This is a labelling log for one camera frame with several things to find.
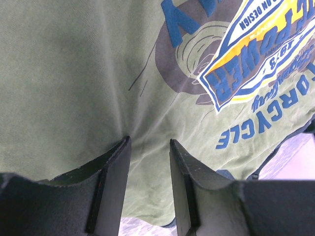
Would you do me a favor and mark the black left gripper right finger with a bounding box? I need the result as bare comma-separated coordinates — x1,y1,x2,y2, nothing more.
169,139,315,236

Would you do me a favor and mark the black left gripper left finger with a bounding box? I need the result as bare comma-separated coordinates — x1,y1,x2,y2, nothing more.
0,137,131,236

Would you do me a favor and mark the green graphic tank top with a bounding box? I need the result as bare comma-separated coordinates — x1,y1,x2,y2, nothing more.
0,0,315,226

